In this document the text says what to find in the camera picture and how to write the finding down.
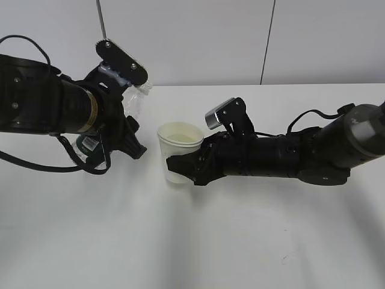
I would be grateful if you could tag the white paper cup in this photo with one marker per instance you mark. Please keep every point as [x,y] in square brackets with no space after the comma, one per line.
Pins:
[178,138]

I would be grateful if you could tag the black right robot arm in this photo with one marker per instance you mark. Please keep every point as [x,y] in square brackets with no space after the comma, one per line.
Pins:
[316,155]

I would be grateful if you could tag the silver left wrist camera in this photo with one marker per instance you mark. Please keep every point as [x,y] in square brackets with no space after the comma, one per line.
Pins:
[121,62]

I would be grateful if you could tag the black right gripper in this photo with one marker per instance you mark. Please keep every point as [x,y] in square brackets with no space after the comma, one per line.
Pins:
[220,155]

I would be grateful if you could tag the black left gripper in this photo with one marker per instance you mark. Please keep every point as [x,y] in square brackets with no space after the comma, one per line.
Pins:
[107,87]

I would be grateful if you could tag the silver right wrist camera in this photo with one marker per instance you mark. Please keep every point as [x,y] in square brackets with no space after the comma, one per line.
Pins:
[232,115]

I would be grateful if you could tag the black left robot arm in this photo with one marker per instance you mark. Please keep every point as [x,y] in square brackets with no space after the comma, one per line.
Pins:
[37,98]

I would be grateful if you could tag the clear water bottle green label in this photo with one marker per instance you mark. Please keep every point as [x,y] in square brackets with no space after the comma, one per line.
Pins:
[119,135]

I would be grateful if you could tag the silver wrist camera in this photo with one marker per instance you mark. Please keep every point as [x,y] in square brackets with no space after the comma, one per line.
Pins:
[121,62]
[232,115]

